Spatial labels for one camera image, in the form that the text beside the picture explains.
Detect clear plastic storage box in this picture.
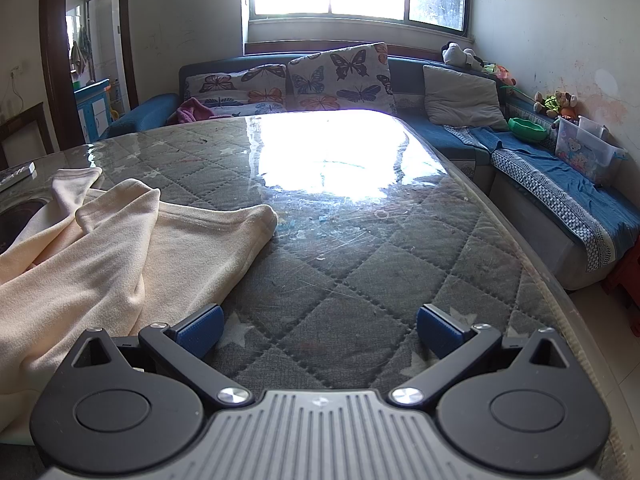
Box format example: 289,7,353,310
553,115,627,187

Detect dark wooden cabinet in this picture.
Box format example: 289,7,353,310
0,102,56,172

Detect black induction cooker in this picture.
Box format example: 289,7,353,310
0,198,52,249

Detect green plastic bowl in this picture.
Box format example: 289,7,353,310
507,117,550,142

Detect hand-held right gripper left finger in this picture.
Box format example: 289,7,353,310
66,304,254,408

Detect cream long-sleeve shirt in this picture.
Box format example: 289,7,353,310
0,166,279,433

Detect butterfly print cushion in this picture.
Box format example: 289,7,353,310
286,42,397,115
183,63,289,117

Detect grey pillow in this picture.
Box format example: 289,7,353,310
422,64,509,132

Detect red plastic stool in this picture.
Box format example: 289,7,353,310
600,249,640,312

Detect brown plush toy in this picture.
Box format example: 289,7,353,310
532,90,579,120

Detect hanging clothes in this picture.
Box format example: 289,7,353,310
68,26,94,77

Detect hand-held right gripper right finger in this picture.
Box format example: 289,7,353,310
389,304,583,408

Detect pink cloth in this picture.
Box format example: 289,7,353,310
167,97,232,125

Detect dark wooden door frame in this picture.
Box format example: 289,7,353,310
39,0,141,150

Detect blue corner sofa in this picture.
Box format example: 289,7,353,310
97,52,640,292

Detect white remote control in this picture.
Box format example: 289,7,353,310
0,161,37,189

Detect blue patterned sofa throw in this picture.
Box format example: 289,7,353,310
444,122,640,273

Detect colourful plush toy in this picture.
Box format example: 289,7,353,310
482,62,519,89

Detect black and white plush toy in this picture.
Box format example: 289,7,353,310
441,42,486,72

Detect blue cabinet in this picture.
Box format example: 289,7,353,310
74,78,112,144

